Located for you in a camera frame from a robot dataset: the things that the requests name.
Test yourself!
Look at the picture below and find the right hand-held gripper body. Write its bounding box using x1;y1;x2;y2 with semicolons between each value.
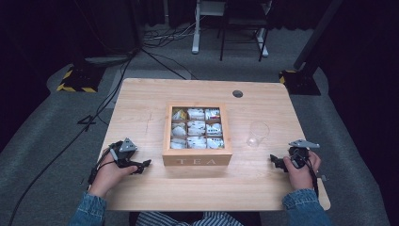
287;138;321;170

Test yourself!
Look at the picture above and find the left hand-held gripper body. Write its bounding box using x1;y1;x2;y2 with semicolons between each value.
107;137;139;168

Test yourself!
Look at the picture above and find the clear plastic cup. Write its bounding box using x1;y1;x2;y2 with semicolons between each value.
246;121;271;148

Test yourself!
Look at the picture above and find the wooden tea box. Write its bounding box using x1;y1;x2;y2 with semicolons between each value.
162;103;233;167

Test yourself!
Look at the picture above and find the pile of white tea bags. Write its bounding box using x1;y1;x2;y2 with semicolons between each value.
170;107;225;150

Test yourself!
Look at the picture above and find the person's right hand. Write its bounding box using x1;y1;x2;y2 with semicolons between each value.
282;151;322;191

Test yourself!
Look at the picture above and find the person's left hand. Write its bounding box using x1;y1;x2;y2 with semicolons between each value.
88;152;139;199

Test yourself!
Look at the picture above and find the person's striped clothing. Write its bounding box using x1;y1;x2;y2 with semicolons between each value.
135;211;245;226

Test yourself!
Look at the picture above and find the striped-edge black stand base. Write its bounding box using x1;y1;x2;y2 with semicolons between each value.
56;63;106;94

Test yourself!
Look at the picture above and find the black metal chair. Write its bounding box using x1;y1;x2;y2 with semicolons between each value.
218;0;273;63

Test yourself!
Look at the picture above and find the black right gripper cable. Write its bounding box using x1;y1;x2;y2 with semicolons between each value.
303;153;321;200

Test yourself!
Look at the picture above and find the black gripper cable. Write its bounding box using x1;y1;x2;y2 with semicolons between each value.
87;141;124;186
303;153;321;200

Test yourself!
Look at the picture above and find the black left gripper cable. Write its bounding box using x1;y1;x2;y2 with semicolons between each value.
87;141;124;186

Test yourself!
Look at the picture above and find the long black floor cable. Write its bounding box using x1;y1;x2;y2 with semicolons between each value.
8;51;135;226

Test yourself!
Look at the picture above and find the black stand with slanted post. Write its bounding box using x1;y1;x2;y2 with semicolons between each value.
278;0;344;97

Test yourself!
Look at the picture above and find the bundle of floor cables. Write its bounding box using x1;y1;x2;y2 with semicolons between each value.
142;18;201;50

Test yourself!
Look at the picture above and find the white desk frame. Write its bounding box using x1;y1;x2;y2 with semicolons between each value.
191;0;271;58

